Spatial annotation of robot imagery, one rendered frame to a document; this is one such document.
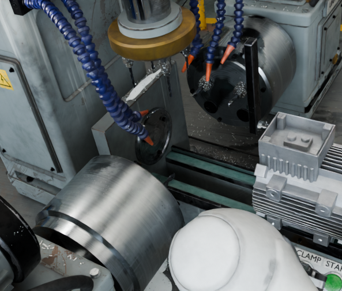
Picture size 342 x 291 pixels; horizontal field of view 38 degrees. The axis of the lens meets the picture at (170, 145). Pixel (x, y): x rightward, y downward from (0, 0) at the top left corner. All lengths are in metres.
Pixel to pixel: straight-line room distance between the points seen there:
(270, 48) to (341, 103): 0.44
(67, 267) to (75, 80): 0.49
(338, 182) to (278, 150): 0.13
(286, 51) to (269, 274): 0.94
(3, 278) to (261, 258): 0.39
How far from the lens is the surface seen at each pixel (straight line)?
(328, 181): 1.01
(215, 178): 1.28
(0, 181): 1.62
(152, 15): 0.98
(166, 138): 1.29
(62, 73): 1.14
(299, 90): 1.52
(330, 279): 0.88
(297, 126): 1.07
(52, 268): 0.83
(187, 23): 1.02
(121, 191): 0.92
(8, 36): 1.06
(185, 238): 0.46
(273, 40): 1.33
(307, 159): 0.98
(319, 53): 1.52
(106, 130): 1.09
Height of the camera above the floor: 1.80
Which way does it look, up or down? 40 degrees down
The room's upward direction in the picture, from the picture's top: 11 degrees counter-clockwise
